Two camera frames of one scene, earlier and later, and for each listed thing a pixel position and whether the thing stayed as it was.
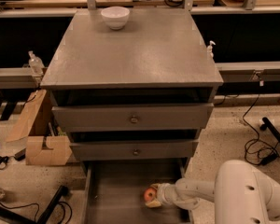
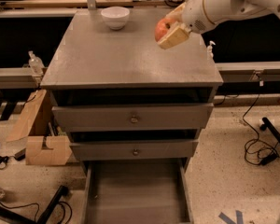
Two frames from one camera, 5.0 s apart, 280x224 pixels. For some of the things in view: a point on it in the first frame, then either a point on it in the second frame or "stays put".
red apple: [149, 194] to [161, 27]
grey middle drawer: [169, 150] stays put
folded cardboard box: [59, 155] stays put
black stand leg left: [63, 191] stays put
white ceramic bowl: [116, 17] stays put
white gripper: [165, 192] to [194, 13]
